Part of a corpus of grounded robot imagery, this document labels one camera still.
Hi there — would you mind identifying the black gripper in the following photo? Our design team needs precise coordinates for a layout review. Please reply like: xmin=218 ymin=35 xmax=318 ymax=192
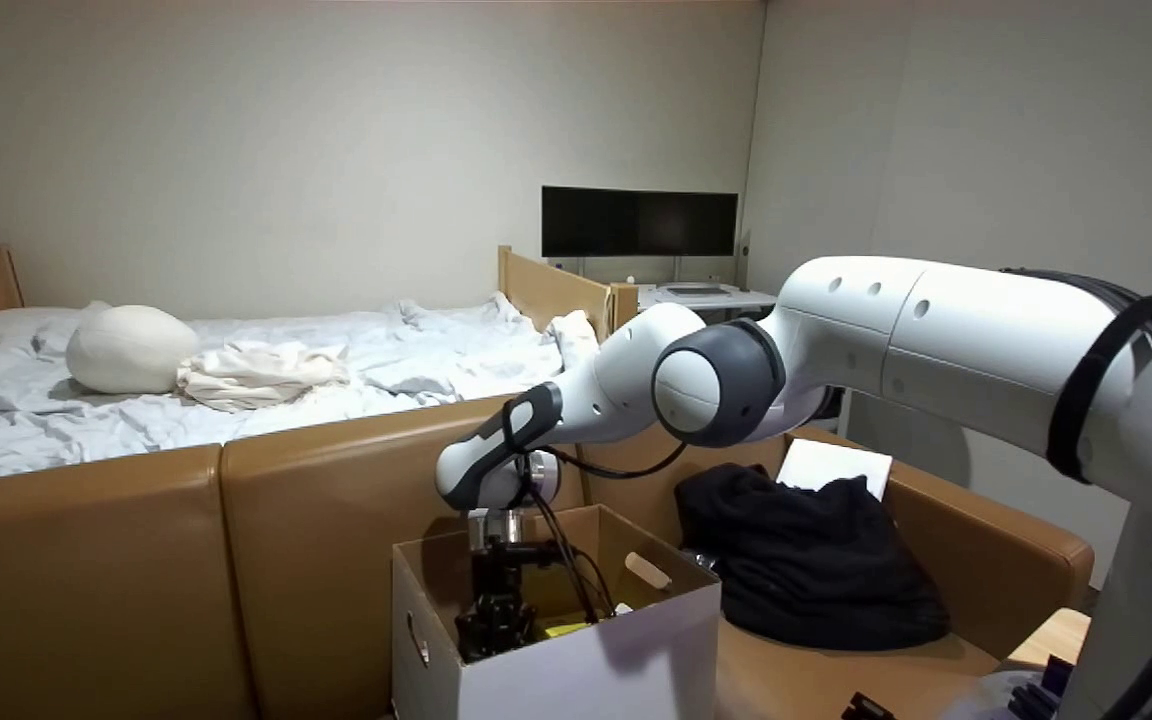
xmin=453 ymin=512 xmax=544 ymax=666

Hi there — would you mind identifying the white cardboard box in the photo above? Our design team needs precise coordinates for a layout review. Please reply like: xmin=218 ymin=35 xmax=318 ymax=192
xmin=387 ymin=499 xmax=729 ymax=720

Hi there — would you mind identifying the black cloth pile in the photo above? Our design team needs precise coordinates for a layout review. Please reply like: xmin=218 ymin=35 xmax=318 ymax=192
xmin=673 ymin=462 xmax=952 ymax=653

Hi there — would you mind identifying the cream crumpled cloth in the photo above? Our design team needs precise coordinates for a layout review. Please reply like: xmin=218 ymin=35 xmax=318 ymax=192
xmin=171 ymin=339 xmax=353 ymax=418

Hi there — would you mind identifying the white paper sheet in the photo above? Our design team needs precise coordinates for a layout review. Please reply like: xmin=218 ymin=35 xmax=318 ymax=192
xmin=773 ymin=438 xmax=896 ymax=503

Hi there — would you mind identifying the white desk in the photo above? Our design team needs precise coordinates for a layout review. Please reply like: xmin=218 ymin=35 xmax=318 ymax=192
xmin=633 ymin=276 xmax=785 ymax=325

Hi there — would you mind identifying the tan leather sofa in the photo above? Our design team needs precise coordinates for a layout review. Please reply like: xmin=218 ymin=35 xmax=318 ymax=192
xmin=0 ymin=383 xmax=1102 ymax=720

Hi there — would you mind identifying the black computer monitor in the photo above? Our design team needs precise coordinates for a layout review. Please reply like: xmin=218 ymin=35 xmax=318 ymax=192
xmin=541 ymin=183 xmax=745 ymax=265

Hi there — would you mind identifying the round white pillow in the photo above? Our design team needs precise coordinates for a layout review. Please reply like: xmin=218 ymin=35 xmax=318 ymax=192
xmin=64 ymin=300 xmax=205 ymax=401

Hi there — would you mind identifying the grey rounded chair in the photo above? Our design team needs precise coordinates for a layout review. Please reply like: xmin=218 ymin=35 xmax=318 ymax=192
xmin=850 ymin=392 xmax=978 ymax=491

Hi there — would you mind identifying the flat white pillow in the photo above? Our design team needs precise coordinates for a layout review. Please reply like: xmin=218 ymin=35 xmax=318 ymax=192
xmin=0 ymin=305 xmax=87 ymax=354

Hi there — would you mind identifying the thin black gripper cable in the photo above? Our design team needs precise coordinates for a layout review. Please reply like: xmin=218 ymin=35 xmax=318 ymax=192
xmin=499 ymin=392 xmax=695 ymax=632

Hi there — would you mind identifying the wooden bed frame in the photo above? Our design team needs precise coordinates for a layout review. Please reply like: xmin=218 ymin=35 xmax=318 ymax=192
xmin=0 ymin=239 xmax=645 ymax=381

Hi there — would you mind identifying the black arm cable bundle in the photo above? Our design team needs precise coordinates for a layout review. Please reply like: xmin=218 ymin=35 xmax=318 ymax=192
xmin=1002 ymin=265 xmax=1152 ymax=720

